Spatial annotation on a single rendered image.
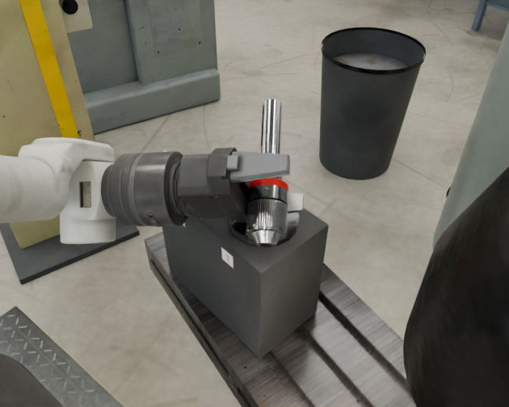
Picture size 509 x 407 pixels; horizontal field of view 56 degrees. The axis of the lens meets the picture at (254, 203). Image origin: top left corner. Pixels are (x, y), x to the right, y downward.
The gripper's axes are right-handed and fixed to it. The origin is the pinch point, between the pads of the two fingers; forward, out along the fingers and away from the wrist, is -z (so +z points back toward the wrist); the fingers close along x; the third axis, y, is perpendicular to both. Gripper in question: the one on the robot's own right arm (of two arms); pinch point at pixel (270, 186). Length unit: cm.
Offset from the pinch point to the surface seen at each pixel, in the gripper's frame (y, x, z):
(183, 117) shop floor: 130, -188, 98
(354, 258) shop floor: 33, -157, -4
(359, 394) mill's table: -21.2, -22.1, -8.9
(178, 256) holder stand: -3.5, -17.5, 17.5
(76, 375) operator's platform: -21, -69, 63
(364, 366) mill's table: -17.5, -23.2, -9.7
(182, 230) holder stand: -1.6, -11.0, 14.6
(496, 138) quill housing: -9.9, 27.4, -16.4
